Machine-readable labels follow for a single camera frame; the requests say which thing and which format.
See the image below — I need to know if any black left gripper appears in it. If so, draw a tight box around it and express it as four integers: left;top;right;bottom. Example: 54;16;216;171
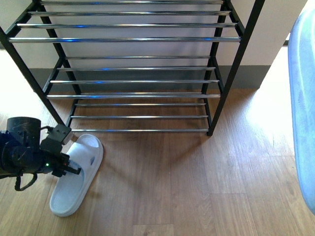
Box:
40;124;81;177

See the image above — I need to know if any light blue slipper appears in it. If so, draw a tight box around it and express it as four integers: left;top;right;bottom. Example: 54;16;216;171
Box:
288;7;315;213
50;134;103;217

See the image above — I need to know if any black metal shoe rack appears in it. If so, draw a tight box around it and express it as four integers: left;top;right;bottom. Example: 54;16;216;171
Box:
0;0;264;136

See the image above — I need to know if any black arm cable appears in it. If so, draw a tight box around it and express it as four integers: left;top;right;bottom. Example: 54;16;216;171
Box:
14;172;38;192

